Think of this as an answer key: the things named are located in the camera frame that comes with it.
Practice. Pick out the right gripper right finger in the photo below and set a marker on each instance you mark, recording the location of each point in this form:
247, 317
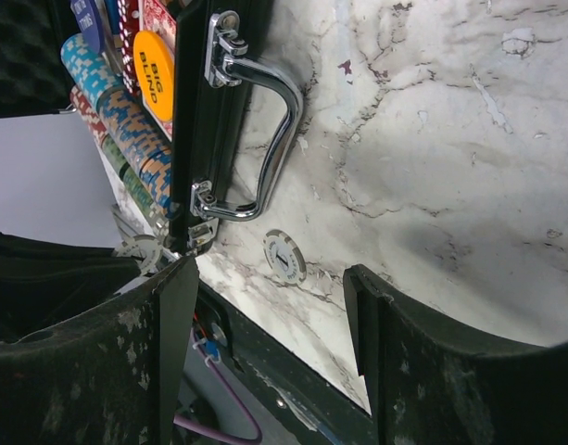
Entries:
431, 379

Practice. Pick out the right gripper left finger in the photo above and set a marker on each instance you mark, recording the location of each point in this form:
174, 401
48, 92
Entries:
110, 375

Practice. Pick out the red white poker chip stack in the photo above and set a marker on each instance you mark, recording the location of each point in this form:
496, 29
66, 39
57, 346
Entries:
88, 115

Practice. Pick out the black foam-lined poker case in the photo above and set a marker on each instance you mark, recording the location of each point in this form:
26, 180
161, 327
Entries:
216, 66

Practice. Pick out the light blue poker chip stack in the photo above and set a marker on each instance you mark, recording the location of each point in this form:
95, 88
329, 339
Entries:
89, 71

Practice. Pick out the orange big blind button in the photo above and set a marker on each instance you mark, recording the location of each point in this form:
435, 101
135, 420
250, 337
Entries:
154, 68

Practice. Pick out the red playing card deck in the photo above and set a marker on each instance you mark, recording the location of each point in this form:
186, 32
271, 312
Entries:
155, 17

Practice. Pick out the blue small blind button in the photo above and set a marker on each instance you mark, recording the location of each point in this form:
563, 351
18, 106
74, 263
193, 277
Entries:
89, 21

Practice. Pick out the green grey chip row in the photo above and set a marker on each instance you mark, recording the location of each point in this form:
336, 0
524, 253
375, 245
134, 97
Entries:
135, 188

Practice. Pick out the blue tan chip row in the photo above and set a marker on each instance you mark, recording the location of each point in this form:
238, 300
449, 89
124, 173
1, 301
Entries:
141, 144

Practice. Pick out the red dice in case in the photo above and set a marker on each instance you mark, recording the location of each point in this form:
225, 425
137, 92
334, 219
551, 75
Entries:
129, 26

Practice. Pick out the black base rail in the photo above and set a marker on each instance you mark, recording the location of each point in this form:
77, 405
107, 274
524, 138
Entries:
303, 402

